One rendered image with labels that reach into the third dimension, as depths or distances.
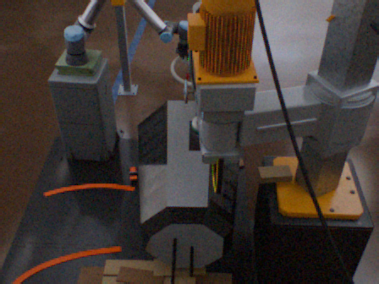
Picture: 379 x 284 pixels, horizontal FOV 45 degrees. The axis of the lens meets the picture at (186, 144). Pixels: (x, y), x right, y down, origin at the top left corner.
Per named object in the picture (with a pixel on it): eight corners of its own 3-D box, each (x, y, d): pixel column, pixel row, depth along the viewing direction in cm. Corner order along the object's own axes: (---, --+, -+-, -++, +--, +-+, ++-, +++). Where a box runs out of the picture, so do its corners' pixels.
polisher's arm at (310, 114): (344, 102, 271) (354, 66, 255) (376, 139, 246) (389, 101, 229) (224, 120, 258) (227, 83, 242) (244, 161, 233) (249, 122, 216)
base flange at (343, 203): (345, 162, 307) (346, 157, 304) (363, 220, 270) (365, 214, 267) (271, 161, 309) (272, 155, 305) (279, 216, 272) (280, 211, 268)
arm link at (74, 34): (63, 52, 360) (60, 32, 349) (70, 42, 373) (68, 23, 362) (82, 55, 359) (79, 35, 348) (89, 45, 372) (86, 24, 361)
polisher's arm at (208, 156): (238, 178, 248) (245, 105, 216) (195, 179, 248) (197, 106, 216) (223, 100, 304) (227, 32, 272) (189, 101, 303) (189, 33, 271)
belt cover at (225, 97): (253, 117, 212) (256, 87, 201) (199, 118, 211) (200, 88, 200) (228, 23, 285) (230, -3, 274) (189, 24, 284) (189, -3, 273)
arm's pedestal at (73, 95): (58, 161, 416) (38, 83, 360) (74, 128, 453) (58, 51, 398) (112, 166, 412) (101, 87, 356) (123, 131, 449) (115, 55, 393)
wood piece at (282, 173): (287, 170, 296) (288, 164, 292) (291, 181, 288) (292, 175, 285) (257, 172, 294) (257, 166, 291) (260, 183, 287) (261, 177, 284)
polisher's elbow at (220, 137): (231, 127, 252) (233, 98, 239) (242, 150, 238) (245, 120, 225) (197, 132, 249) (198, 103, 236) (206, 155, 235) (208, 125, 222)
